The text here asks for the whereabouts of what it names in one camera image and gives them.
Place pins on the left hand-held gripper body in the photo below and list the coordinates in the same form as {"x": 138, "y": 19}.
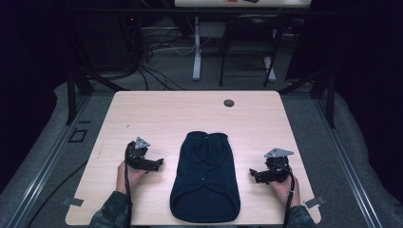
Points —
{"x": 137, "y": 155}

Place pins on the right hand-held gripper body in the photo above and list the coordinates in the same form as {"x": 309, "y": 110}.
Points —
{"x": 278, "y": 164}

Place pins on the person's left hand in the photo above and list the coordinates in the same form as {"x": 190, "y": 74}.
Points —
{"x": 131, "y": 179}

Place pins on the person's right hand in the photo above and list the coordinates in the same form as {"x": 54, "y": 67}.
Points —
{"x": 283, "y": 191}

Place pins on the dark navy garment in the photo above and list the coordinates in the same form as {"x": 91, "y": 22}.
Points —
{"x": 204, "y": 180}

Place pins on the grey round table grommet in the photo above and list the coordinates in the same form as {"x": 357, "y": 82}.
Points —
{"x": 228, "y": 103}

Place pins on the white desk with white legs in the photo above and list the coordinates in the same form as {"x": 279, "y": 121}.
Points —
{"x": 197, "y": 47}

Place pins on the black chair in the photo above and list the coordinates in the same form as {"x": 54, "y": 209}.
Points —
{"x": 250, "y": 41}

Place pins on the grey table edge bracket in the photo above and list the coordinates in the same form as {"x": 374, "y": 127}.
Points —
{"x": 315, "y": 202}
{"x": 72, "y": 201}

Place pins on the aluminium floor rail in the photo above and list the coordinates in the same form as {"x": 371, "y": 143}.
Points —
{"x": 41, "y": 171}
{"x": 347, "y": 161}

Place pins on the black metal frame stand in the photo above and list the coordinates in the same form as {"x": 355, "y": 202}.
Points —
{"x": 74, "y": 88}
{"x": 326, "y": 91}

